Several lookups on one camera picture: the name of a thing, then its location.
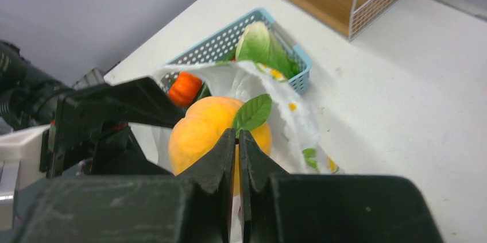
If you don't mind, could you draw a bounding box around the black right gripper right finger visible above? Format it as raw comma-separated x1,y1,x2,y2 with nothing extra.
239,130,443,242

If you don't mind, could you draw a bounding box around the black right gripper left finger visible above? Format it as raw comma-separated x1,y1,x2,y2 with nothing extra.
13,130,235,242

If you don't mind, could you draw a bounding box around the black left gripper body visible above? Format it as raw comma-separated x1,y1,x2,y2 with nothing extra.
40,77,184,179

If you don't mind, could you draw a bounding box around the white plastic grocery bag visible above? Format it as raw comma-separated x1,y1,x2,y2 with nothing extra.
129,60,341,243

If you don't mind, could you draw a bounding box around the orange fruit with leaf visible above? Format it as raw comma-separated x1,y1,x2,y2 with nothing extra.
168,94,272,175

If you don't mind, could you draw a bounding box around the small orange pumpkin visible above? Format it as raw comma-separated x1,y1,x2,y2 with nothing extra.
168,72,203,107

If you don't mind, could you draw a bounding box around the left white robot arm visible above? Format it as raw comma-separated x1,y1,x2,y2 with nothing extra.
1,41,184,179

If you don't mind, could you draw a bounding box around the blue perforated plastic basket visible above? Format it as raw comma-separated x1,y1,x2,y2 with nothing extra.
166,7,312,94

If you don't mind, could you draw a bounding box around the green napa cabbage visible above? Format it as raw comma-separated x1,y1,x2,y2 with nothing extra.
223,21,300,80

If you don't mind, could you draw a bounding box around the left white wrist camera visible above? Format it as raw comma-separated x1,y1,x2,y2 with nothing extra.
1,125,49,231

